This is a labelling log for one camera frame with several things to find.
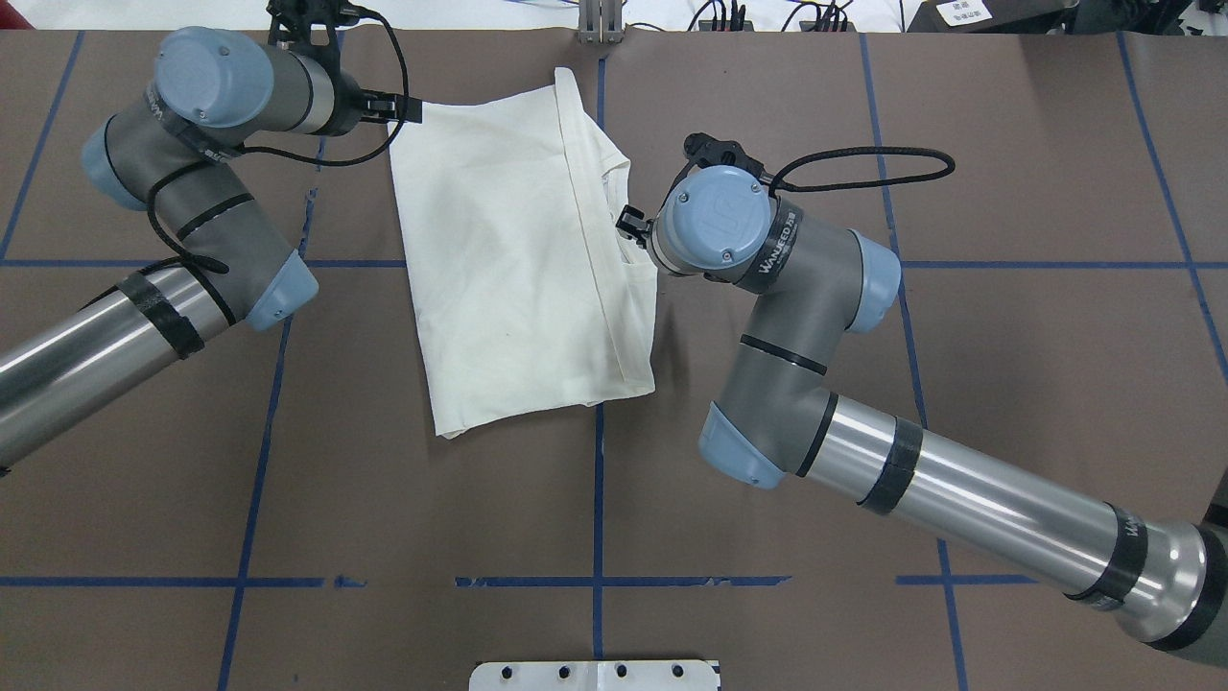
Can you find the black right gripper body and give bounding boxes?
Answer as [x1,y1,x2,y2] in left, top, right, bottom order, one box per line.
[630,216,664,270]

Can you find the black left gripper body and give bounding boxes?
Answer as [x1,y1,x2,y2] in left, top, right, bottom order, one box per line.
[325,69,368,135]

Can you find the cream long-sleeve cat shirt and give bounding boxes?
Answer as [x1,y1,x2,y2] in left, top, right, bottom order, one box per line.
[391,66,658,439]

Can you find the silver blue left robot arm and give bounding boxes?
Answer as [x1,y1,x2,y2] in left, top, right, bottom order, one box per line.
[2,14,424,475]

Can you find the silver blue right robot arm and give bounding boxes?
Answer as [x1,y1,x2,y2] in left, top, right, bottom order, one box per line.
[616,164,1226,666]

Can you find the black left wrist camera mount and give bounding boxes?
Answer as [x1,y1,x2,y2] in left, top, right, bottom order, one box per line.
[265,1,371,59]

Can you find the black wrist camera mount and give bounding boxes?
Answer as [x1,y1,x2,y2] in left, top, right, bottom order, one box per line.
[265,1,371,59]
[674,133,770,184]

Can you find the aluminium frame post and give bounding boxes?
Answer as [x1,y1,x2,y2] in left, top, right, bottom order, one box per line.
[576,0,626,45]

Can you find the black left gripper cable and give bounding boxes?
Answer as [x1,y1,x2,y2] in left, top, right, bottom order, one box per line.
[144,9,413,274]

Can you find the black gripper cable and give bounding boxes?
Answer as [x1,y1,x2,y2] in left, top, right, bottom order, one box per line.
[144,9,413,274]
[763,146,957,195]

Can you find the white pedestal column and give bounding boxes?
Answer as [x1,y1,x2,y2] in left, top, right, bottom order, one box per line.
[468,659,723,690]

